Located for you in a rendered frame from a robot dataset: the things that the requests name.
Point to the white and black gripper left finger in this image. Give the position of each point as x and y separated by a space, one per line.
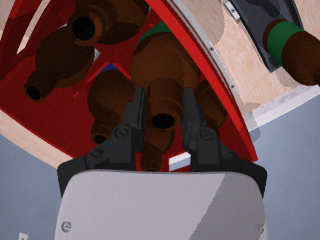
126 141

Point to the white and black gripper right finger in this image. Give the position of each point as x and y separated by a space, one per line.
206 151

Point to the dark grey tray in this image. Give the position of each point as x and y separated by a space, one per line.
257 14

